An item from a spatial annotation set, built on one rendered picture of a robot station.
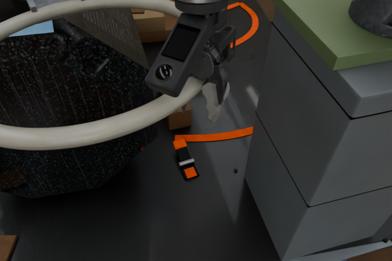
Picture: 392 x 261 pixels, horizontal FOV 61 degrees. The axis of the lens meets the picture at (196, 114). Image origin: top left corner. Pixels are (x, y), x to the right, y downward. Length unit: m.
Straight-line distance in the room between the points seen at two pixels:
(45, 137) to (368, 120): 0.62
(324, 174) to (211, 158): 0.78
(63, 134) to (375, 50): 0.63
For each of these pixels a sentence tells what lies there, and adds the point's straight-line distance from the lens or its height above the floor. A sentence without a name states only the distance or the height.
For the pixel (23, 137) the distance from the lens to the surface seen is 0.48.
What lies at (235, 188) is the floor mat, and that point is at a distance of 1.50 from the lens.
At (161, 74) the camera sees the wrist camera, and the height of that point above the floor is 1.02.
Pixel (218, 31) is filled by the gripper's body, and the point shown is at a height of 1.02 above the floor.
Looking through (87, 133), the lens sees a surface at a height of 0.96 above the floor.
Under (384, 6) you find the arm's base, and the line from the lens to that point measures 0.84.
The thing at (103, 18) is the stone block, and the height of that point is 0.71.
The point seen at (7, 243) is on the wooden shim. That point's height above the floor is 0.03.
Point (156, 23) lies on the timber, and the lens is 2.26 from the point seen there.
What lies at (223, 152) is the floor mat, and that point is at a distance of 1.61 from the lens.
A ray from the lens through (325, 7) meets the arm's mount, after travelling 0.92.
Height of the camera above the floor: 1.28
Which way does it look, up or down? 46 degrees down
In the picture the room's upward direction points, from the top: straight up
